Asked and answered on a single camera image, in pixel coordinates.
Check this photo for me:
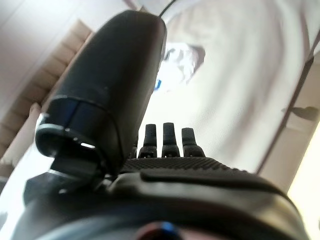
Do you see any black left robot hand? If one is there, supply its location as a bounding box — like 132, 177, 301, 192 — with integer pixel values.
9, 9, 311, 240

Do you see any white crumpled garment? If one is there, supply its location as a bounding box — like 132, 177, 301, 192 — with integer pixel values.
153, 42, 207, 94

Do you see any beige bedspread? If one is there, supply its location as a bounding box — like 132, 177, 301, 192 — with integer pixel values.
138, 0, 320, 176

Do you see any beige upholstered bed frame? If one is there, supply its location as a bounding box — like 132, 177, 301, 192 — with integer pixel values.
0, 19, 95, 166

